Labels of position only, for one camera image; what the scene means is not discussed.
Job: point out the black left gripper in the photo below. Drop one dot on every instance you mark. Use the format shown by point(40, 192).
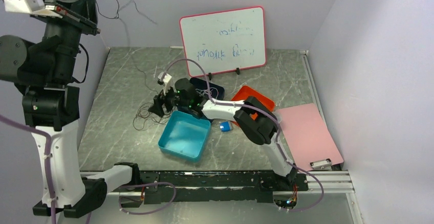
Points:
point(82, 4)

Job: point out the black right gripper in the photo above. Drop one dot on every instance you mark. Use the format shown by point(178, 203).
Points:
point(158, 102)

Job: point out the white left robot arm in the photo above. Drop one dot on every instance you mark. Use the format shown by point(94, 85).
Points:
point(52, 117)

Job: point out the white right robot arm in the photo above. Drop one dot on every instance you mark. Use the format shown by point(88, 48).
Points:
point(257, 122)

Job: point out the teal square tray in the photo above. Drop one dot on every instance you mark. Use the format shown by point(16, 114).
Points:
point(185, 136)

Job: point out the dark blue square tray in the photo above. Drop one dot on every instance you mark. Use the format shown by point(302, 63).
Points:
point(216, 91)

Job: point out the small blue white object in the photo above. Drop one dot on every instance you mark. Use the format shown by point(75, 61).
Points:
point(225, 126)

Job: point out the orange square tray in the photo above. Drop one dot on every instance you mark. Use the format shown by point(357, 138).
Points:
point(244, 93)

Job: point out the pink-framed whiteboard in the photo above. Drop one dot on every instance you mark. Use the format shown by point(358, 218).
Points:
point(224, 41)

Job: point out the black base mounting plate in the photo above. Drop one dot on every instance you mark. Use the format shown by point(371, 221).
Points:
point(196, 186)

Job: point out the pink clipboard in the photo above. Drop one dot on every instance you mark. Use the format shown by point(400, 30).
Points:
point(307, 136)

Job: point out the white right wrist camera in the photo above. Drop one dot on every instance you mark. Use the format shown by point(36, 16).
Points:
point(164, 79)

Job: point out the aluminium frame rail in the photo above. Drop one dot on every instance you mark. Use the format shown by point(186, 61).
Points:
point(330, 198)

